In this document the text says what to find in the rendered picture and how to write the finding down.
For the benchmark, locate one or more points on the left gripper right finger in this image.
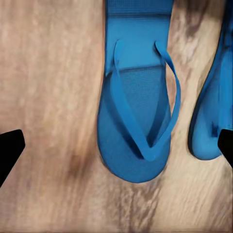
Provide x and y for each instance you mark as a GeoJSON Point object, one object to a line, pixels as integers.
{"type": "Point", "coordinates": [225, 144]}

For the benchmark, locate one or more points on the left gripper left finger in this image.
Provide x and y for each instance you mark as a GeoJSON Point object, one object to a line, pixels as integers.
{"type": "Point", "coordinates": [12, 145]}

